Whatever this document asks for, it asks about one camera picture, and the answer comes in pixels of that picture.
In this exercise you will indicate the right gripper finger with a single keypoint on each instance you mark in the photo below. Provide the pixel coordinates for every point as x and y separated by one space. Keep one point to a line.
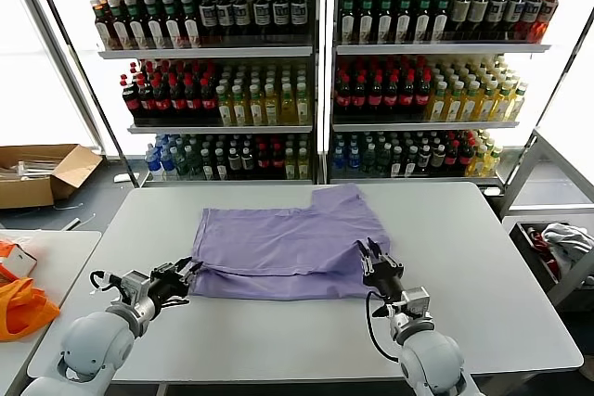
364 259
381 258

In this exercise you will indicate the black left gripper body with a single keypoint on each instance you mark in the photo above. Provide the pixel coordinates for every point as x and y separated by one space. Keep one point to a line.
167 291

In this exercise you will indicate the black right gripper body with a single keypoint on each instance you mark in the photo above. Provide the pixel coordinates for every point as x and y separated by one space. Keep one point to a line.
385 282

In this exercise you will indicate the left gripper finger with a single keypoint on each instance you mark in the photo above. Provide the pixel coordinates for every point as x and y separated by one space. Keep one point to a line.
190 275
174 267

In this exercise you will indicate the purple printed t-shirt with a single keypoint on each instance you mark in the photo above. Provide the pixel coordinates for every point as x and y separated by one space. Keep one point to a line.
287 247

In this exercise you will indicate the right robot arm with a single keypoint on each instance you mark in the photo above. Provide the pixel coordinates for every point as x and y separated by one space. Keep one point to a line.
431 359

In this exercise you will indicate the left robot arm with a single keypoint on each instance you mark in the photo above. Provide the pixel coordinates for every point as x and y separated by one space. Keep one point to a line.
93 345

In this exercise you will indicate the green label tea bottle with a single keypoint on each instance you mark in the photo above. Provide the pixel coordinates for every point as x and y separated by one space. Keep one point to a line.
440 18
384 20
172 25
422 19
207 166
366 20
136 27
396 165
120 27
403 19
347 20
190 24
221 166
154 25
410 164

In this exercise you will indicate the green drink bottle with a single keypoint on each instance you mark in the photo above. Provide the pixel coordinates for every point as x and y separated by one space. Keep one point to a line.
383 159
369 159
193 164
180 165

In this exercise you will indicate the blue water bottle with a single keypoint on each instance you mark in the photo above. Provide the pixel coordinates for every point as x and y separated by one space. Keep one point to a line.
165 165
151 164
339 159
353 159

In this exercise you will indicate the small white floor object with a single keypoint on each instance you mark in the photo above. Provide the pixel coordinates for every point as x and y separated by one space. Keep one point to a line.
492 191
122 178

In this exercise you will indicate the dark drink bottle grey label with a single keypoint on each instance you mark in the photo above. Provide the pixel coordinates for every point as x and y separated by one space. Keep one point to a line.
424 158
261 13
530 11
241 14
496 11
208 16
247 162
297 12
514 11
438 157
225 15
234 162
280 12

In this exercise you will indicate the yellow juice bottle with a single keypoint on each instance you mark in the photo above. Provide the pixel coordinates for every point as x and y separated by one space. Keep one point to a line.
256 110
272 110
493 162
486 106
478 163
471 106
288 109
437 106
240 111
225 111
518 106
303 109
290 166
303 166
454 106
502 106

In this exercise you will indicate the grey floor strip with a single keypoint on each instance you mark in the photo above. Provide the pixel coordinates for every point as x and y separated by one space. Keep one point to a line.
71 224

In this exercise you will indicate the red cap cola bottle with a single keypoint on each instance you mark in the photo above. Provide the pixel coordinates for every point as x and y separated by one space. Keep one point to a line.
209 100
146 101
407 97
178 100
263 159
358 98
466 155
162 101
391 97
130 101
343 98
375 98
452 155
423 97
193 100
277 159

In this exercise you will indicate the orange fabric bag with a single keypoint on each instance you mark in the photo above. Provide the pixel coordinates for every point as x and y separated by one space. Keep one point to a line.
23 312

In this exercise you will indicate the black storage bin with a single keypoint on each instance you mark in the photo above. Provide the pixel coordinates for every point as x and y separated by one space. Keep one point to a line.
526 240

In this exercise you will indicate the white orange carton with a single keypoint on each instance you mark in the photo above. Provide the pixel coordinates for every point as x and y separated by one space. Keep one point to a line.
18 261

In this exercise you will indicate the red garment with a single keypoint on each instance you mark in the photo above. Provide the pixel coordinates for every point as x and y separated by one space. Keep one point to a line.
537 237

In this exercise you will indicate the brown cardboard box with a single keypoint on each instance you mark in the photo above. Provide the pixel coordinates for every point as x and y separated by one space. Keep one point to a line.
28 192

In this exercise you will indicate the white strips bundle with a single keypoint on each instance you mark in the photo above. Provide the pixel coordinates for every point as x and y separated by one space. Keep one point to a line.
32 168

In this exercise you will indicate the white grey garment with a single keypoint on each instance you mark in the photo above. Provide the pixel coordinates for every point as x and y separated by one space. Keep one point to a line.
566 240

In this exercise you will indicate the grey metal shelf rack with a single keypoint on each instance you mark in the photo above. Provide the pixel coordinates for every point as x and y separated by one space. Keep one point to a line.
209 52
441 49

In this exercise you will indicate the dark drink bottle beige label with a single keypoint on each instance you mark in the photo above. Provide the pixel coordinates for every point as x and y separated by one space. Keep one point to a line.
478 12
460 13

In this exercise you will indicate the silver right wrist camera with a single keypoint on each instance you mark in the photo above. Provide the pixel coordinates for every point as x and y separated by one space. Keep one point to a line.
417 299

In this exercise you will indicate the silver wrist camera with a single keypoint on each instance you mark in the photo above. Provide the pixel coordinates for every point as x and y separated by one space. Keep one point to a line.
132 282
417 299

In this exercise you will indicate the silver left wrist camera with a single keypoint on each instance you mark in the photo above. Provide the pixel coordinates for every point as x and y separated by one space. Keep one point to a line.
132 282

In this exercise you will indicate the black slanted frame post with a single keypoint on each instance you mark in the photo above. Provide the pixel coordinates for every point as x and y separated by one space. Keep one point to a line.
126 162
552 92

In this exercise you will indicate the grey metal cart frame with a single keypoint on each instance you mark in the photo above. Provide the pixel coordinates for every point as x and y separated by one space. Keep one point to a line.
522 171

